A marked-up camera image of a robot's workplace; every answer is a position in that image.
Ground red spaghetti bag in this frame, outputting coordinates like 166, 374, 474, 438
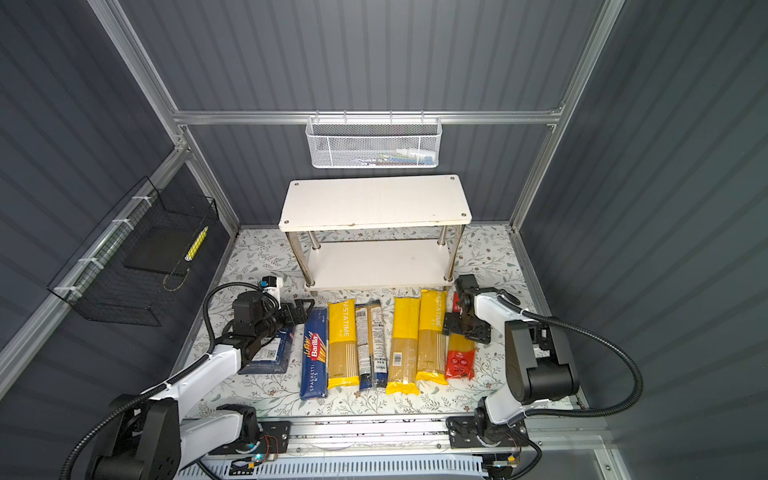
443, 313, 476, 380

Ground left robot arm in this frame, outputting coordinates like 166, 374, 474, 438
59, 277, 315, 479

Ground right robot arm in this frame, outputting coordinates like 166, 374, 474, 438
443, 274, 644, 443

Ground dark blue pasta box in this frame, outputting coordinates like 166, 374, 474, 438
238, 327, 294, 375

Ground white two-tier shelf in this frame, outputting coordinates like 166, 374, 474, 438
279, 174, 472, 290

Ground floral table mat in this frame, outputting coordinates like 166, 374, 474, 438
170, 224, 574, 420

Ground blue Barilla spaghetti box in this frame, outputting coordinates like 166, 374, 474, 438
299, 307, 328, 400

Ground yellow Pastatime spaghetti bag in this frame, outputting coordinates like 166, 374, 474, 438
327, 299, 359, 390

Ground yellow spaghetti bag label up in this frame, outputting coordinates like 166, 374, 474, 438
386, 298, 420, 395

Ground clear blue spaghetti bag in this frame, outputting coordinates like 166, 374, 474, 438
355, 300, 388, 391

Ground yellow marker pen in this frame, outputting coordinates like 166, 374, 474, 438
184, 226, 209, 262

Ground pens in white basket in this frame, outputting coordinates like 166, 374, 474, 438
353, 148, 438, 168

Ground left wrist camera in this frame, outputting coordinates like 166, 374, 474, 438
258, 275, 283, 303

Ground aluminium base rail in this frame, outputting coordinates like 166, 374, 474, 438
122, 410, 610, 463

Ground black wire basket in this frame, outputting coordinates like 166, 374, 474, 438
48, 181, 219, 327

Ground white wire mesh basket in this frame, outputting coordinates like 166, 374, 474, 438
305, 118, 443, 169

